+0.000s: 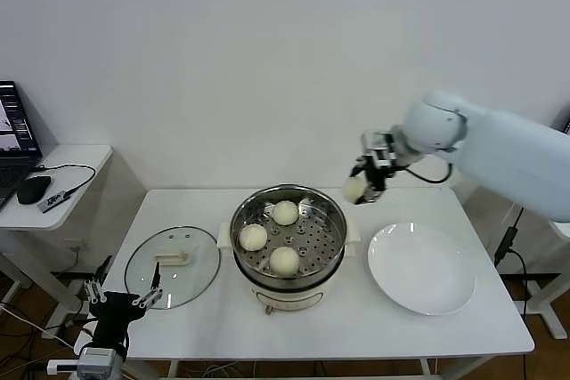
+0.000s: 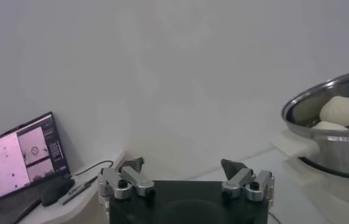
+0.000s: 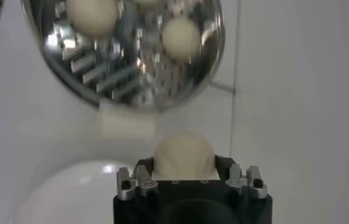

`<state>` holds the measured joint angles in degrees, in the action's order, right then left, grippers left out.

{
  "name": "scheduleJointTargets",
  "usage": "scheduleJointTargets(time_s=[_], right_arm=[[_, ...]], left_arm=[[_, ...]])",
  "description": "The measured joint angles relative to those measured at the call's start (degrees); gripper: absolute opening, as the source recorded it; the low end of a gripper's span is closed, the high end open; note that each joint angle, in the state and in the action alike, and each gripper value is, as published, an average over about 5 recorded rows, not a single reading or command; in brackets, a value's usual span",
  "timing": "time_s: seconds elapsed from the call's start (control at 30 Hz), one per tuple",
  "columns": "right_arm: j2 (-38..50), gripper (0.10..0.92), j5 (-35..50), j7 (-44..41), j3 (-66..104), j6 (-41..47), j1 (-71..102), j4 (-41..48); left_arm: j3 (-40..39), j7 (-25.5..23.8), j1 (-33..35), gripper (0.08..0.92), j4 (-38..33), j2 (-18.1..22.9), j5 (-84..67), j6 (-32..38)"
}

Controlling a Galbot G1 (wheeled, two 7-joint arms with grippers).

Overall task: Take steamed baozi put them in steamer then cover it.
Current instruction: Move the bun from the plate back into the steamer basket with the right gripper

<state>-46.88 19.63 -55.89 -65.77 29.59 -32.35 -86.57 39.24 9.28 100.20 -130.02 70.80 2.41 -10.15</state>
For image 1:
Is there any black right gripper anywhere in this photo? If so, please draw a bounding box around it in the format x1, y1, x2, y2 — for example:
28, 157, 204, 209
350, 150, 389, 206

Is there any white round plate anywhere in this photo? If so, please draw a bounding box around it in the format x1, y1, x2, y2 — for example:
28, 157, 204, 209
367, 221, 476, 317

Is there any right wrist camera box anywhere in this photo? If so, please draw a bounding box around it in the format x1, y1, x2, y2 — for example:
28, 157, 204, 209
371, 147, 396, 173

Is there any black computer mouse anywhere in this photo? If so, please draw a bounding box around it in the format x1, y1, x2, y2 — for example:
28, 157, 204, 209
16, 174, 53, 206

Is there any stainless steel steamer basket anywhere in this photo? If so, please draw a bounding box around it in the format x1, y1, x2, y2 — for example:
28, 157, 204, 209
230, 183, 349, 281

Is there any round glass pot lid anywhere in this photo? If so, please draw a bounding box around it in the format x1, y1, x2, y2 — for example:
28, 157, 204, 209
124, 225, 223, 310

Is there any black laptop with mouse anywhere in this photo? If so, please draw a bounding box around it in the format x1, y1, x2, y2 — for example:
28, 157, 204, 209
0, 80, 45, 211

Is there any white floor cable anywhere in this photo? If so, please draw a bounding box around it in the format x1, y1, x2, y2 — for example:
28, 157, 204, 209
0, 302, 75, 349

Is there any cream electric cooker base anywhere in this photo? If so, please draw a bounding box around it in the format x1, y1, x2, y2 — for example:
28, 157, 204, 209
216, 218, 361, 317

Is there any white steamed baozi bun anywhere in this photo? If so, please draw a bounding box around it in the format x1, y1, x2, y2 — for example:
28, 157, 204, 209
272, 200, 298, 226
345, 176, 367, 203
239, 223, 268, 251
269, 246, 300, 278

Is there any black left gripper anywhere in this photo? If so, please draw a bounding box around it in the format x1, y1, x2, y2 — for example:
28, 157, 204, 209
83, 255, 164, 350

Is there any grey usb hub adapter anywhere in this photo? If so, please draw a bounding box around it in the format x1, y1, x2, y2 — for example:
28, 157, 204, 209
494, 226, 520, 265

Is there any black thin dongle cable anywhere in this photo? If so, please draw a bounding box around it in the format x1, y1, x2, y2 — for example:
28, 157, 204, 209
30, 164, 98, 197

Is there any black hub cable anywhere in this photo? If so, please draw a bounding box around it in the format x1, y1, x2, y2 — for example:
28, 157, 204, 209
507, 248, 530, 317

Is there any grey usb dongle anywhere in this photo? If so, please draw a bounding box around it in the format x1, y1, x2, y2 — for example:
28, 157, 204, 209
37, 190, 72, 213

